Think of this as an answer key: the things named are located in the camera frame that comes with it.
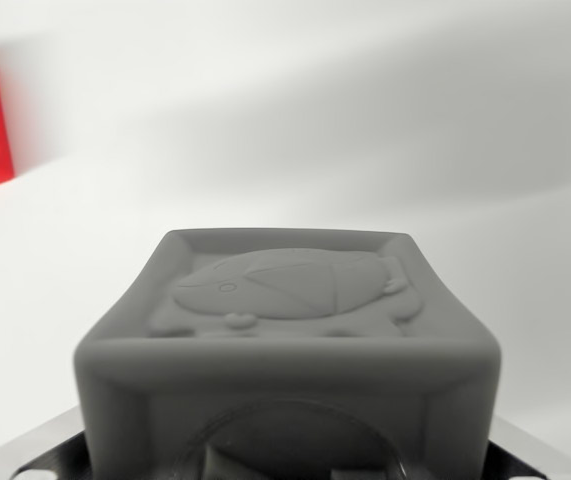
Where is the black-tipped silver gripper right finger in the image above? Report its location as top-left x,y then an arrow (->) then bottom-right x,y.
488,415 -> 566,480

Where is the grey embossed toy cube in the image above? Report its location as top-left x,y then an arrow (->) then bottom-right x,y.
70,227 -> 504,480

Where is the black-tipped silver gripper left finger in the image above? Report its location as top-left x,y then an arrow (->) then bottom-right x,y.
12,402 -> 90,480

